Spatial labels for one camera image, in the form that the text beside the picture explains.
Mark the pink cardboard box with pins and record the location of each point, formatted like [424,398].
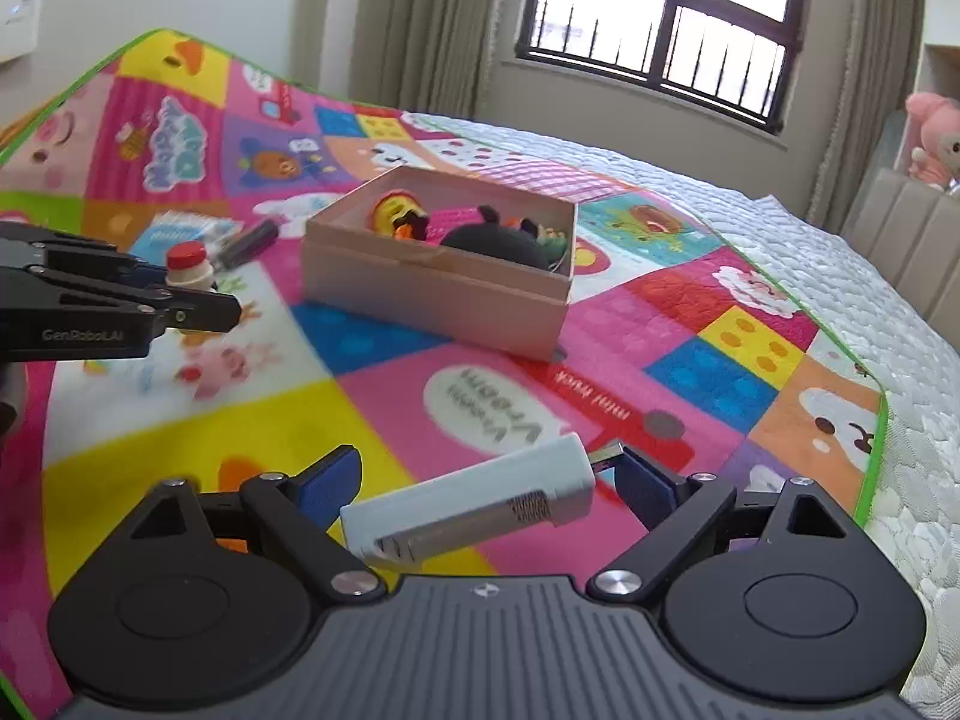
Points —
[450,300]

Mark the pink plush toy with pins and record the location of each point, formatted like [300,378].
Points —
[937,139]

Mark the small red-capped white bottle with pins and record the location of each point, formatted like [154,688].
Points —
[187,270]

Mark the green and orange toy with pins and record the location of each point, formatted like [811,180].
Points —
[553,247]

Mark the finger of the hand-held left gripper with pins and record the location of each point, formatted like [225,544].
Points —
[97,259]
[195,313]

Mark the beige padded headboard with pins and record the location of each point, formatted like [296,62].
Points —
[907,240]

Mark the beige curtain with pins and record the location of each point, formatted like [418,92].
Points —
[427,22]
[870,52]

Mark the white quilted bedspread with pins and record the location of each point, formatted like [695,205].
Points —
[825,262]

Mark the small orange toy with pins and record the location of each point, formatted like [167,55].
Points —
[405,230]

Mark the black plush toy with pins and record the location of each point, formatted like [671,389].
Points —
[495,244]

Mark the dark purple marker pen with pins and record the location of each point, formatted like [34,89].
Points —
[247,241]

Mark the pink plastic strainer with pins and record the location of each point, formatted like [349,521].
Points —
[450,223]

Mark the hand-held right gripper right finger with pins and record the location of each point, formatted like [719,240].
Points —
[645,484]

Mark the white wall switch panel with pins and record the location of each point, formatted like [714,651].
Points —
[19,22]

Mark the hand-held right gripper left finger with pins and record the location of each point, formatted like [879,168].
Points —
[334,480]

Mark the white rectangular device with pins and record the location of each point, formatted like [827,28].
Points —
[480,495]

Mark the yellow and red toy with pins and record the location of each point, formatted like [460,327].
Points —
[390,211]

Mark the dark-framed barred window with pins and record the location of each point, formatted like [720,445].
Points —
[660,22]

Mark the colourful printed play mat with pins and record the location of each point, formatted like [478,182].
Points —
[465,397]

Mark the blue and white packet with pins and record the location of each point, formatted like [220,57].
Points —
[176,232]

